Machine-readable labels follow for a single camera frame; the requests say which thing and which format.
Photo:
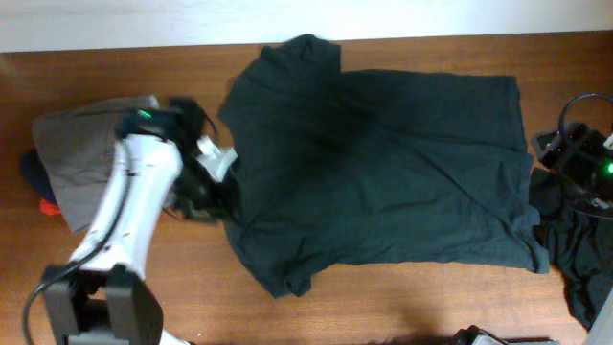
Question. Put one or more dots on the navy folded garment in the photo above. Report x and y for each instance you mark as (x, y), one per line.
(33, 171)

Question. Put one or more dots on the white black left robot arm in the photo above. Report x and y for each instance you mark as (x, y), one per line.
(101, 295)

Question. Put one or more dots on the orange folded garment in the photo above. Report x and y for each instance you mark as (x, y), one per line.
(48, 208)

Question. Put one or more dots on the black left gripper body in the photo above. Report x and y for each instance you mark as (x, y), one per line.
(198, 193)

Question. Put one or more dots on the dark green t-shirt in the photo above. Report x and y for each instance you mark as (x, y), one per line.
(374, 167)

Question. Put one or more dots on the grey folded trousers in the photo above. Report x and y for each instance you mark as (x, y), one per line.
(76, 149)

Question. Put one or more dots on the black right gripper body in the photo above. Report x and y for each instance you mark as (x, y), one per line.
(583, 159)

